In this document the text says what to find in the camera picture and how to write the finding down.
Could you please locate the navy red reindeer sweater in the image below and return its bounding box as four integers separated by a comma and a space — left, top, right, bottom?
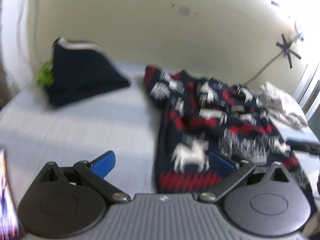
143, 65, 314, 204

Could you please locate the striped blue bed sheet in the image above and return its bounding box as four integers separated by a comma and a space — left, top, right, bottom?
0, 60, 320, 240

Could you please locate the white crumpled garment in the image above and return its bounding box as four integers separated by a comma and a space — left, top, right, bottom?
259, 82, 308, 129

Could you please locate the folded navy white-striped sweater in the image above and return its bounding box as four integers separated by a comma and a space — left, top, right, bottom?
46, 36, 131, 107

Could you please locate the green garment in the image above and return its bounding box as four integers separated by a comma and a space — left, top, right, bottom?
36, 60, 54, 88

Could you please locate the smartphone in brown case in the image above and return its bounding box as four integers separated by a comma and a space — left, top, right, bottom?
1, 148, 19, 239

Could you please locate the aluminium window frame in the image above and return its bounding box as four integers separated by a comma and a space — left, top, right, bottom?
293, 62, 319, 121

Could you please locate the black tape cross on wall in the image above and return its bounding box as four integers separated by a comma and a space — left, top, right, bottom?
276, 33, 302, 69

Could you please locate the white wall socket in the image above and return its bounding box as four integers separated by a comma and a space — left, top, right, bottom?
178, 6, 191, 16

